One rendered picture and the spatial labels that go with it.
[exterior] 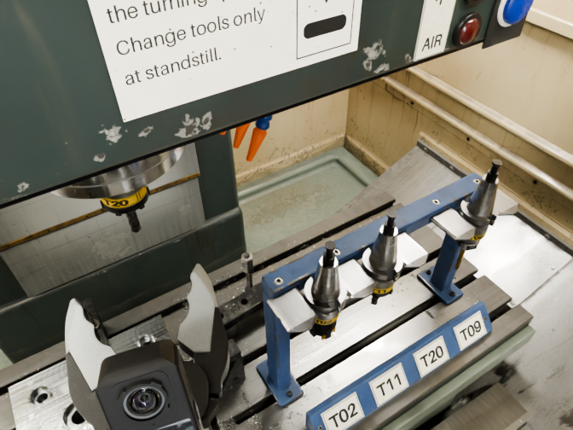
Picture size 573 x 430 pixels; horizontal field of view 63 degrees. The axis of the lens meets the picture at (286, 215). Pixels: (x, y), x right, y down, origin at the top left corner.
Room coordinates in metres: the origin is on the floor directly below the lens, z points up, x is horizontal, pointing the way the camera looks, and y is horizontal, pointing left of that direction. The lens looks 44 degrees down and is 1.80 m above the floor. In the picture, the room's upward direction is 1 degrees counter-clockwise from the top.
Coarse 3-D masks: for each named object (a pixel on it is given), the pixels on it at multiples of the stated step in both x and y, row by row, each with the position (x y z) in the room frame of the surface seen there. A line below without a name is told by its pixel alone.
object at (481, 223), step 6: (462, 204) 0.60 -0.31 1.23; (462, 210) 0.59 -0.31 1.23; (462, 216) 0.58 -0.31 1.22; (468, 216) 0.57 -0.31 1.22; (474, 216) 0.57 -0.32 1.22; (492, 216) 0.58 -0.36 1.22; (474, 222) 0.57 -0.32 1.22; (480, 222) 0.56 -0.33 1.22; (486, 222) 0.56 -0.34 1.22; (492, 222) 0.58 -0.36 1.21; (480, 228) 0.56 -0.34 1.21; (486, 228) 0.56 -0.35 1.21
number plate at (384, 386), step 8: (392, 368) 0.43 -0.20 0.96; (400, 368) 0.44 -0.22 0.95; (384, 376) 0.42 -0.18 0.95; (392, 376) 0.42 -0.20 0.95; (400, 376) 0.43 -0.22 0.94; (376, 384) 0.41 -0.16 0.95; (384, 384) 0.41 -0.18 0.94; (392, 384) 0.41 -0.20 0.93; (400, 384) 0.42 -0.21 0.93; (376, 392) 0.39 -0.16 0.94; (384, 392) 0.40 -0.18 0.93; (392, 392) 0.40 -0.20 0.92; (376, 400) 0.38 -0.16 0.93; (384, 400) 0.39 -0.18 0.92
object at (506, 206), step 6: (498, 192) 0.64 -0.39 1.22; (498, 198) 0.63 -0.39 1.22; (504, 198) 0.63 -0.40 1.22; (510, 198) 0.63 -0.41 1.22; (498, 204) 0.61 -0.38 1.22; (504, 204) 0.61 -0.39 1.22; (510, 204) 0.61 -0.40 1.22; (516, 204) 0.61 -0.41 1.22; (498, 210) 0.60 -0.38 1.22; (504, 210) 0.60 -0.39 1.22; (510, 210) 0.60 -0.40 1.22; (516, 210) 0.60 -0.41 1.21
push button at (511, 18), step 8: (512, 0) 0.36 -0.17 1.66; (520, 0) 0.36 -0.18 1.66; (528, 0) 0.37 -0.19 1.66; (504, 8) 0.36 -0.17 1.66; (512, 8) 0.36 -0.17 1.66; (520, 8) 0.36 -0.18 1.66; (528, 8) 0.37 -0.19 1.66; (504, 16) 0.36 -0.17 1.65; (512, 16) 0.36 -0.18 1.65; (520, 16) 0.37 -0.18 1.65; (512, 24) 0.37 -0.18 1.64
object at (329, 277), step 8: (320, 264) 0.42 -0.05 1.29; (336, 264) 0.41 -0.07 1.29; (320, 272) 0.41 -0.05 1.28; (328, 272) 0.41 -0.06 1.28; (336, 272) 0.41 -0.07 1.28; (320, 280) 0.41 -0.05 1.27; (328, 280) 0.40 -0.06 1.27; (336, 280) 0.41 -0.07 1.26; (312, 288) 0.42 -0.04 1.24; (320, 288) 0.41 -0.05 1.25; (328, 288) 0.40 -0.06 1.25; (336, 288) 0.41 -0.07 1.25; (320, 296) 0.40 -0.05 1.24; (328, 296) 0.40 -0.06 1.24; (336, 296) 0.41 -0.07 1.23
